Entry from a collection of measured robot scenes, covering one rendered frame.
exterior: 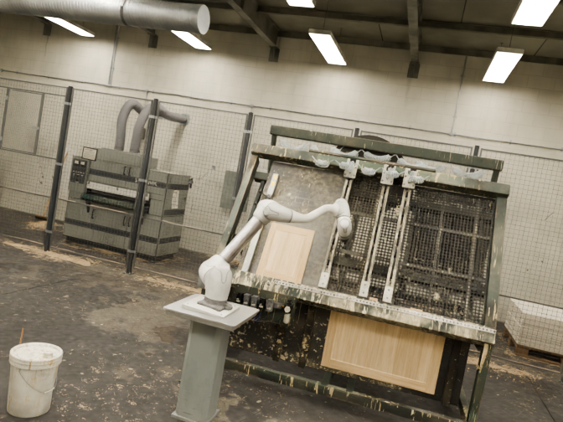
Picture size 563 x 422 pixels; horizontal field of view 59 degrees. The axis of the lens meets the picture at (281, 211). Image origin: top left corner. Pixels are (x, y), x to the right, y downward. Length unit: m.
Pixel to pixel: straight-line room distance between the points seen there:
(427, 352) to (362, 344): 0.50
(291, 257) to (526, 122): 5.80
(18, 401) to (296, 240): 2.23
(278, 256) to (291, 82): 5.66
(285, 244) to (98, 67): 7.74
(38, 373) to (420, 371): 2.70
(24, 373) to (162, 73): 7.72
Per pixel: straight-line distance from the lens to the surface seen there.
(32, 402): 3.57
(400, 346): 4.18
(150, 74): 10.49
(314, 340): 4.25
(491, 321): 4.00
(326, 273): 3.95
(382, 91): 9.04
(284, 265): 4.06
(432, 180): 4.36
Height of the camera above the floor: 1.70
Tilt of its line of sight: 4 degrees down
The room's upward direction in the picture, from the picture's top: 10 degrees clockwise
